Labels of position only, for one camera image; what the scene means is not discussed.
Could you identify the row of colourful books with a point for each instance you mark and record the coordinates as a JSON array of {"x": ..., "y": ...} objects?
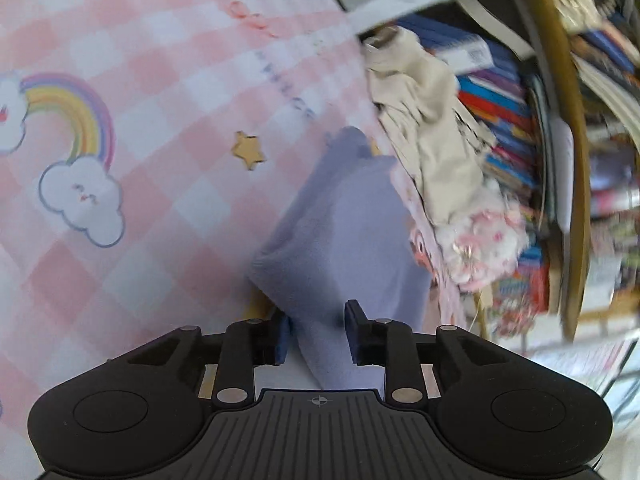
[{"x": 505, "y": 125}]

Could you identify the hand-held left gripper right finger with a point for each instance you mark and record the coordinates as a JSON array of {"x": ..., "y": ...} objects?
[{"x": 352, "y": 335}]

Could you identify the pink and white fluffy plush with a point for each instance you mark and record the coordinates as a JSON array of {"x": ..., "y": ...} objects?
[{"x": 480, "y": 245}]

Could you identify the white carton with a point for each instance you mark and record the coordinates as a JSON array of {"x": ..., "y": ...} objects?
[{"x": 467, "y": 55}]

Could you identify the pink checkered blanket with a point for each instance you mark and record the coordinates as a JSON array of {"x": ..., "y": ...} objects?
[{"x": 165, "y": 110}]

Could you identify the cream garment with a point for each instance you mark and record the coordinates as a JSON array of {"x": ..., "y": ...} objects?
[{"x": 435, "y": 125}]

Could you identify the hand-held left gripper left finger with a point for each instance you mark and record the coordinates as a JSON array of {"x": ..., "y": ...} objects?
[{"x": 281, "y": 340}]

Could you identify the curved wooden frame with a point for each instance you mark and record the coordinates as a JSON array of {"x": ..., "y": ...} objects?
[{"x": 570, "y": 160}]

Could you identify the lavender and brown sweater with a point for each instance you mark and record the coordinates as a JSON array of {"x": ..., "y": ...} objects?
[{"x": 340, "y": 240}]

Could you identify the dark blue cloth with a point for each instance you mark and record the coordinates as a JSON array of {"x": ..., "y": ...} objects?
[{"x": 435, "y": 32}]

